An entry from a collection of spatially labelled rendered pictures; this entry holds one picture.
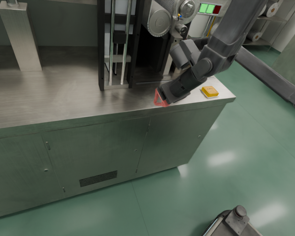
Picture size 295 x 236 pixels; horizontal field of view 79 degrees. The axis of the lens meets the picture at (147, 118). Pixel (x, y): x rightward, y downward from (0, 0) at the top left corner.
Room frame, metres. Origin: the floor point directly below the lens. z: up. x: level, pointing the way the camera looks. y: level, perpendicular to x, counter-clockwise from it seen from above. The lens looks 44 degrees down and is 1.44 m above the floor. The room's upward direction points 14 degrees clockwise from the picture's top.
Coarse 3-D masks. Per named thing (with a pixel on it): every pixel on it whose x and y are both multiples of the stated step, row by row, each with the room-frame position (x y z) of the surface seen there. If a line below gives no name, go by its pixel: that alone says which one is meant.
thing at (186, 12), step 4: (184, 0) 0.98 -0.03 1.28; (188, 0) 0.97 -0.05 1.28; (184, 4) 0.96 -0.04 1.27; (192, 4) 0.98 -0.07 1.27; (180, 8) 0.96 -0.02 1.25; (184, 8) 0.96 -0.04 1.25; (188, 8) 0.97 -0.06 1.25; (192, 8) 0.99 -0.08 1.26; (180, 12) 0.97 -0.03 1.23; (184, 12) 0.97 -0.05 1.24; (188, 12) 0.98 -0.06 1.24; (192, 12) 0.99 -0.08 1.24; (184, 16) 0.97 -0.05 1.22; (188, 16) 0.98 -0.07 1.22
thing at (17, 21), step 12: (12, 0) 0.70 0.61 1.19; (0, 12) 0.65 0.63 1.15; (12, 12) 0.67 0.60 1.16; (24, 12) 0.69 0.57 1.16; (12, 24) 0.66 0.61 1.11; (24, 24) 0.69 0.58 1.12; (12, 36) 0.66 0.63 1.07; (24, 36) 0.68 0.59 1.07; (24, 48) 0.67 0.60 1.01; (36, 48) 0.70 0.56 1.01; (24, 60) 0.67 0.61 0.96; (36, 60) 0.69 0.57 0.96
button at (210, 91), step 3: (204, 87) 0.89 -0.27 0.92; (207, 87) 0.90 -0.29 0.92; (210, 87) 0.90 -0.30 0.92; (213, 87) 0.91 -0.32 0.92; (204, 90) 0.87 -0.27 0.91; (207, 90) 0.86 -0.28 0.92; (210, 90) 0.87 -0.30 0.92; (213, 90) 0.88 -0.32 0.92; (216, 90) 0.89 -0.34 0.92; (207, 93) 0.84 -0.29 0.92; (210, 93) 0.84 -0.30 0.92; (213, 93) 0.85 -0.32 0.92; (216, 93) 0.86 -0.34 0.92; (207, 96) 0.84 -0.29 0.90; (210, 96) 0.84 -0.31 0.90
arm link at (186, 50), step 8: (184, 40) 0.49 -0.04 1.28; (176, 48) 0.49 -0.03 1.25; (184, 48) 0.48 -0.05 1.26; (192, 48) 0.48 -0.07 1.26; (176, 56) 0.48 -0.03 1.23; (184, 56) 0.47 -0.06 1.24; (192, 56) 0.46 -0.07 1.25; (176, 64) 0.48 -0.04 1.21; (184, 64) 0.46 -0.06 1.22; (200, 64) 0.41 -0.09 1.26; (208, 64) 0.40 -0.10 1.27; (200, 72) 0.40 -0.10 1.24; (208, 72) 0.40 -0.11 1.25
